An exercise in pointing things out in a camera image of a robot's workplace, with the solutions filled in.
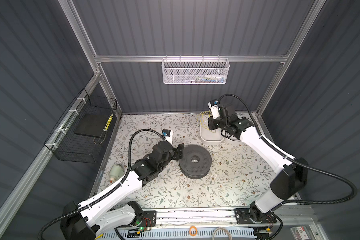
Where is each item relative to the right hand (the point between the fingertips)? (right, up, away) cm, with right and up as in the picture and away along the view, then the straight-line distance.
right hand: (211, 119), depth 82 cm
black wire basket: (-66, -9, -10) cm, 68 cm away
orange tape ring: (-9, -54, -12) cm, 56 cm away
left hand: (-18, -13, -8) cm, 24 cm away
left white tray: (+2, -10, +23) cm, 25 cm away
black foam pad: (-61, -3, -7) cm, 62 cm away
